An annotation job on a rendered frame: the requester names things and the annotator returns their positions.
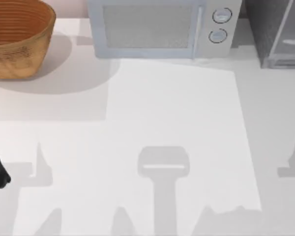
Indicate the pale microwave oven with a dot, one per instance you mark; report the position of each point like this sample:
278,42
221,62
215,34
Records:
232,29

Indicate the microwave oven door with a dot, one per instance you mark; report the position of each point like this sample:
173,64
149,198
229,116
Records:
147,27

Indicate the grey cabinet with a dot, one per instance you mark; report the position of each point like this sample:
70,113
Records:
268,32

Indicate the brown wicker basket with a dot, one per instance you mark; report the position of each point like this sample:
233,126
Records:
17,52

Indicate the microwave knob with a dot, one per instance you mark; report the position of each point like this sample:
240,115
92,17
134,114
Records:
218,35
222,15

